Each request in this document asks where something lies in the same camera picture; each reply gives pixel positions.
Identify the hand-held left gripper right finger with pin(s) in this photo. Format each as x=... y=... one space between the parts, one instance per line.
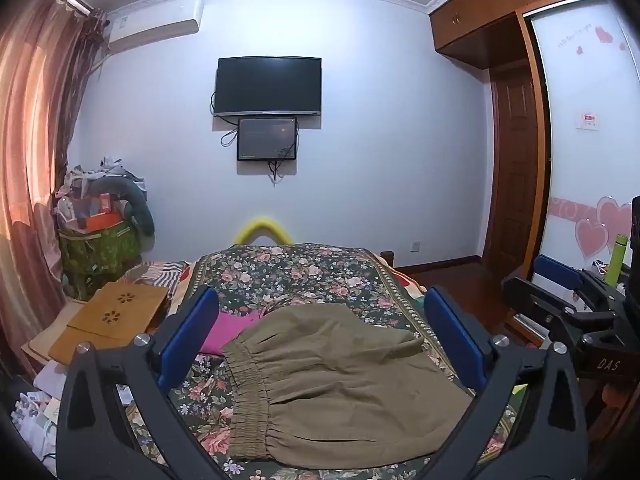
x=452 y=340

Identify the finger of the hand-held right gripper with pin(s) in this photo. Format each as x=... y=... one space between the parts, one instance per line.
x=530 y=300
x=557 y=271

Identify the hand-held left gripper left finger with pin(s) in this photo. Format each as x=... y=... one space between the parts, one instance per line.
x=192 y=330

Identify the khaki pants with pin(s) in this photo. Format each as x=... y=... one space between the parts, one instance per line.
x=340 y=390

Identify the pink cloth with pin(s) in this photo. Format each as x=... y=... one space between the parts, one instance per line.
x=225 y=332

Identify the green bottle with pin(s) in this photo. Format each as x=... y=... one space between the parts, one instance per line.
x=616 y=260

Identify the striped cloth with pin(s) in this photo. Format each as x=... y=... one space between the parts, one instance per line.
x=160 y=272

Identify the colourful plush blanket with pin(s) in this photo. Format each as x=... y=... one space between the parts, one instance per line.
x=407 y=282

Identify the wooden folding lap table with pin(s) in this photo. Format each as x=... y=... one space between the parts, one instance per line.
x=115 y=310

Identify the white heart-print wardrobe door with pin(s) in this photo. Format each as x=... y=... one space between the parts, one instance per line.
x=585 y=185

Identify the dark wooden bedpost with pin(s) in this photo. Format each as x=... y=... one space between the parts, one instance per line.
x=387 y=258

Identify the brown wooden door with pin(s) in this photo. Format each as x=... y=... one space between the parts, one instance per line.
x=515 y=170

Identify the yellow foam hoop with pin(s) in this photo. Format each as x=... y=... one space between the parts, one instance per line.
x=245 y=232

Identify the green patterned bag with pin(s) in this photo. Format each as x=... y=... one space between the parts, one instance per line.
x=100 y=252

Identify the floral bedspread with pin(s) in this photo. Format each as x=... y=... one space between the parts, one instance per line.
x=300 y=270

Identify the cardboard sheet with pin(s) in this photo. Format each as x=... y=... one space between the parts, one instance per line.
x=50 y=325

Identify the orange box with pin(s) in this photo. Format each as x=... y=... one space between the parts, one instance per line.
x=100 y=221

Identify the white red door label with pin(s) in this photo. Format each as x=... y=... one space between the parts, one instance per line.
x=589 y=121

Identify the small red box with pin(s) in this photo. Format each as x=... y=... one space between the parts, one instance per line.
x=105 y=202

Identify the pile of papers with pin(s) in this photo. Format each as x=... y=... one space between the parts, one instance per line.
x=35 y=410

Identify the pile of grey white clothes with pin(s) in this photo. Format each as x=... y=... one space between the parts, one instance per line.
x=85 y=180

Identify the pink curtain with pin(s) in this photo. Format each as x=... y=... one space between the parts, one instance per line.
x=35 y=135

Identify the wooden overhead cabinet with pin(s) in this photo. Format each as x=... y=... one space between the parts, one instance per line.
x=470 y=20

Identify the white air conditioner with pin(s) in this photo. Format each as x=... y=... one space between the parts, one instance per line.
x=155 y=22

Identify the small black wall screen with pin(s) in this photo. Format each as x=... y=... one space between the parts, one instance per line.
x=267 y=137

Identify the wall-mounted black television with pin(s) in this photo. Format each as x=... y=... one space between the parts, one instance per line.
x=267 y=85

